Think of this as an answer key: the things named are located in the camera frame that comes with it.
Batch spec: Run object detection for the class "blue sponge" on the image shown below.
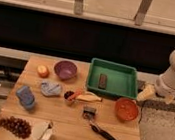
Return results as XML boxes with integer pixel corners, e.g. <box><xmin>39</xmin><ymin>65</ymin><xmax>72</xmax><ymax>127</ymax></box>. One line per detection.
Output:
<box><xmin>16</xmin><ymin>85</ymin><xmax>35</xmax><ymax>110</ymax></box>

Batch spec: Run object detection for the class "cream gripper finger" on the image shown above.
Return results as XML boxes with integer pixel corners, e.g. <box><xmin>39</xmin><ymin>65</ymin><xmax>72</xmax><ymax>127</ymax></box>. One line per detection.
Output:
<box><xmin>165</xmin><ymin>94</ymin><xmax>175</xmax><ymax>104</ymax></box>
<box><xmin>137</xmin><ymin>83</ymin><xmax>155</xmax><ymax>101</ymax></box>

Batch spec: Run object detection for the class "brown chocolate bar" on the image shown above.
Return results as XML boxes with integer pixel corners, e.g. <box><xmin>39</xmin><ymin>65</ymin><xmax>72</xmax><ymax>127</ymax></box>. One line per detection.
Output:
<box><xmin>98</xmin><ymin>74</ymin><xmax>108</xmax><ymax>90</ymax></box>

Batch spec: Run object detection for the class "grey blue crumpled cloth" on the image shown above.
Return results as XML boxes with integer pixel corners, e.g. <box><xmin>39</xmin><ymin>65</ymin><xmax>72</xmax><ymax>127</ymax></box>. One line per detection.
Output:
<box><xmin>40</xmin><ymin>80</ymin><xmax>62</xmax><ymax>97</ymax></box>

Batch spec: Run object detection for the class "white tipped cup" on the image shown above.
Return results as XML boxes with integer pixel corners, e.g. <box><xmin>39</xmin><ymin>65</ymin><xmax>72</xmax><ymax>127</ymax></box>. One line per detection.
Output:
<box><xmin>31</xmin><ymin>122</ymin><xmax>53</xmax><ymax>140</ymax></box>

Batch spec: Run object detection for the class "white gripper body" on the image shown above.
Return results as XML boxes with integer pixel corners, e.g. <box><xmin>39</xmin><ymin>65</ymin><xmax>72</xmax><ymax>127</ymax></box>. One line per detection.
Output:
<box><xmin>154</xmin><ymin>75</ymin><xmax>175</xmax><ymax>97</ymax></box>

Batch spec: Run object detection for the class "orange bowl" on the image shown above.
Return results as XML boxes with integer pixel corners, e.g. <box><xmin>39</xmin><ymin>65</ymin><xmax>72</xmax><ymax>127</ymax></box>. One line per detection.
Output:
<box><xmin>114</xmin><ymin>97</ymin><xmax>139</xmax><ymax>121</ymax></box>

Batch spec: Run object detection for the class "small cup with carrot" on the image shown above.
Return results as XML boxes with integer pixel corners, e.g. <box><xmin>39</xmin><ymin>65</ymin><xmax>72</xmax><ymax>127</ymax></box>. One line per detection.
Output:
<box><xmin>64</xmin><ymin>90</ymin><xmax>83</xmax><ymax>106</ymax></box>

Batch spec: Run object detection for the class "dark red grape bunch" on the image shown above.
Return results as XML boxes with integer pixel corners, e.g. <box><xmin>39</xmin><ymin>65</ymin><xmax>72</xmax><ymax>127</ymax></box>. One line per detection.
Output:
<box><xmin>0</xmin><ymin>116</ymin><xmax>32</xmax><ymax>139</ymax></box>

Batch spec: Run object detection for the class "green plastic tray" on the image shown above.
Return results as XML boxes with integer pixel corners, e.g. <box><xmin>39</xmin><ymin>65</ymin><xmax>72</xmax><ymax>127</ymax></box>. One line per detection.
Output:
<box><xmin>86</xmin><ymin>58</ymin><xmax>138</xmax><ymax>99</ymax></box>

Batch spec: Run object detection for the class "purple bowl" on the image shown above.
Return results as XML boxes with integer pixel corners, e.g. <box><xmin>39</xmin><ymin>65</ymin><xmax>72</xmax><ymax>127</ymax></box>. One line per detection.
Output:
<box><xmin>54</xmin><ymin>60</ymin><xmax>78</xmax><ymax>81</ymax></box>

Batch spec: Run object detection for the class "red yellow apple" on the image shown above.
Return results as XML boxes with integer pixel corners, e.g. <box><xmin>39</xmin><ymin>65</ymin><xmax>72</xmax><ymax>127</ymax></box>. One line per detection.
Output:
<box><xmin>36</xmin><ymin>65</ymin><xmax>49</xmax><ymax>78</ymax></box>

